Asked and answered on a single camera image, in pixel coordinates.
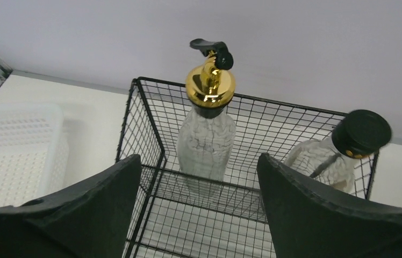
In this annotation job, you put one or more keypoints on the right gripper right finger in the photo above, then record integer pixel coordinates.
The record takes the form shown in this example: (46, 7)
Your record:
(307, 218)

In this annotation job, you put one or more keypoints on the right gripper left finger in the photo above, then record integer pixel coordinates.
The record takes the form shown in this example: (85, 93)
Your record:
(87, 219)

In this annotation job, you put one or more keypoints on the dark sauce bottle black cap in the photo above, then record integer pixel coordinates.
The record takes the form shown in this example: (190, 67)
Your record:
(332, 160)

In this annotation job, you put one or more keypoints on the white perforated plastic basket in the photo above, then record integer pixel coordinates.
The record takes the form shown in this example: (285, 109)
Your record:
(33, 152)

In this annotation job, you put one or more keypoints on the glass bottle gold pourer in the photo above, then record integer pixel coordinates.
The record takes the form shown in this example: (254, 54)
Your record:
(206, 137)

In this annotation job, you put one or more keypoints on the black wire rack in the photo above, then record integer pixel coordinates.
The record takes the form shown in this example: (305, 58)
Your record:
(179, 215)

